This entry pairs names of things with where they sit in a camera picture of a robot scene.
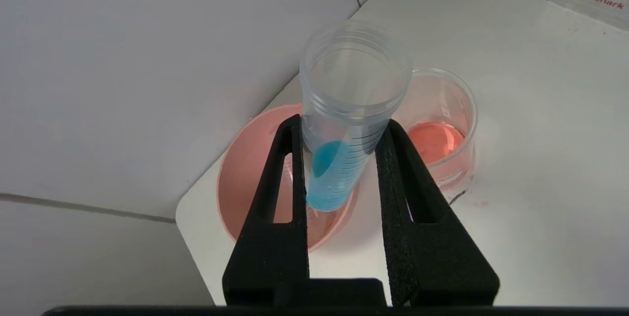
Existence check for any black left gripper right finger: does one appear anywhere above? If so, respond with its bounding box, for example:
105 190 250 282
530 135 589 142
375 119 500 307

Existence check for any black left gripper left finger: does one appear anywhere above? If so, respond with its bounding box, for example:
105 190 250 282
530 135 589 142
222 114 310 307

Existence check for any test tube with blue pigment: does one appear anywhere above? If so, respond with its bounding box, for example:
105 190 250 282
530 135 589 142
299 20 414 212

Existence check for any pink plastic bowl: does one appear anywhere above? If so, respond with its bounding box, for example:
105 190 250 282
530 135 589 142
217 104 360 252

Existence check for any clear glass beaker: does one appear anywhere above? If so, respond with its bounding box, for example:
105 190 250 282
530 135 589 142
392 67 479 200

